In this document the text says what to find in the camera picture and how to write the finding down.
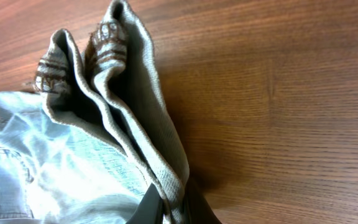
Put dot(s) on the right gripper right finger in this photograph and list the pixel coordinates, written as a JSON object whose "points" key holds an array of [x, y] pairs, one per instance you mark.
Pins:
{"points": [[196, 208]]}

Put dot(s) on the light blue denim shorts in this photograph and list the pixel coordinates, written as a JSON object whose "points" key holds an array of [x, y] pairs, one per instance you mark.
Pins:
{"points": [[95, 134]]}

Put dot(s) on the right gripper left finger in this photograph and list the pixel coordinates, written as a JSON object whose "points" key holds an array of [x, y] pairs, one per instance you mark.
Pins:
{"points": [[150, 209]]}

